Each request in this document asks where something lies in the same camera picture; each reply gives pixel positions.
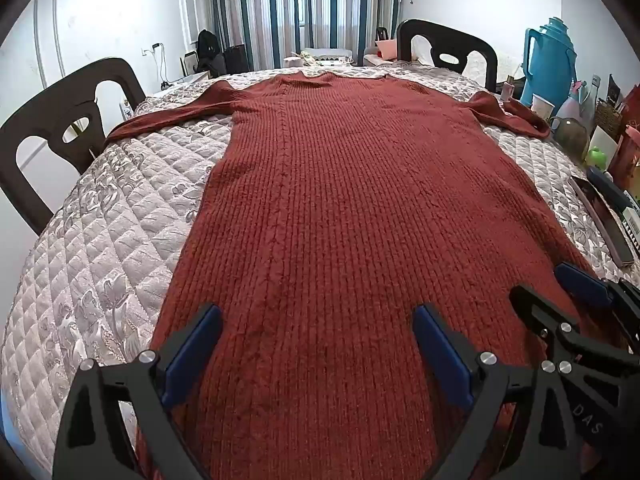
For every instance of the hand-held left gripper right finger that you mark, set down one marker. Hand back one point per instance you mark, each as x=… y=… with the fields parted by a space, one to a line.
x=442 y=355

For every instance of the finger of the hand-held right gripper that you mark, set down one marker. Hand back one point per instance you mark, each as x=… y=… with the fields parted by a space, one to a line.
x=542 y=315
x=582 y=285

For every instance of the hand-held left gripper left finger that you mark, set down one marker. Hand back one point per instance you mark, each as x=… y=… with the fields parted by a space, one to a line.
x=192 y=355

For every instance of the red knitted sweater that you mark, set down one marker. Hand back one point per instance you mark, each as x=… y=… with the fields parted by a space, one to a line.
x=350 y=210

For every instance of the black tablet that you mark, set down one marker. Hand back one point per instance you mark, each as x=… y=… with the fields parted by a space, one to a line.
x=602 y=220

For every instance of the dark blue case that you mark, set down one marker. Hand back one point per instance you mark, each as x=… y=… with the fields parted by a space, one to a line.
x=607 y=185

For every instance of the small green container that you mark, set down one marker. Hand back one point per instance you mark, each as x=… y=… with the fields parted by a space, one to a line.
x=596 y=157

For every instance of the red box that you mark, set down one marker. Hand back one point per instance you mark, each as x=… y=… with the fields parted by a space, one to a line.
x=627 y=157

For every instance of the white card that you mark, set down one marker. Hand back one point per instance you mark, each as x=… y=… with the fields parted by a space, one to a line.
x=602 y=142

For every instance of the dark glass teapot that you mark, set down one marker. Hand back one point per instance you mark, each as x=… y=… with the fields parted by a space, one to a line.
x=570 y=137

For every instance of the beige quilted blanket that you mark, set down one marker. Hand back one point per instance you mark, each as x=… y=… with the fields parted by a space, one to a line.
x=100 y=235

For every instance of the woven basket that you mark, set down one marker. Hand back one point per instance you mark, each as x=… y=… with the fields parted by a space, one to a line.
x=607 y=117

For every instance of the clear plastic bottle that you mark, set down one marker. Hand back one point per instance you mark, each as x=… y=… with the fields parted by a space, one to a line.
x=571 y=110

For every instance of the white paper cup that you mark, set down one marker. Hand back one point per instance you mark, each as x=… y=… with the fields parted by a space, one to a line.
x=541 y=107

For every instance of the small perfume bottle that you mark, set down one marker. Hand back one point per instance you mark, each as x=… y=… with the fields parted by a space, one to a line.
x=509 y=91

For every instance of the blue thermos jug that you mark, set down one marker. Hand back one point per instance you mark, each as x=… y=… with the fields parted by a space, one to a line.
x=550 y=65

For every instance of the black plastic chair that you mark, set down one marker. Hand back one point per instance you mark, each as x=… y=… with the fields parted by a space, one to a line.
x=45 y=115
x=425 y=30

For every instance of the black backpack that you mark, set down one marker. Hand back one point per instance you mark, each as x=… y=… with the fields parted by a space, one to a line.
x=207 y=52

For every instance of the pink cloth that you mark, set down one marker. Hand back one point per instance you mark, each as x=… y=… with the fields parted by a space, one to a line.
x=386 y=49

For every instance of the striped curtains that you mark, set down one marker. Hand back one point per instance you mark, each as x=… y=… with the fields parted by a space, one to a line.
x=260 y=20

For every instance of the picture frame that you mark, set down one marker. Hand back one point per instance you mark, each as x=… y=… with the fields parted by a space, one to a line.
x=189 y=64

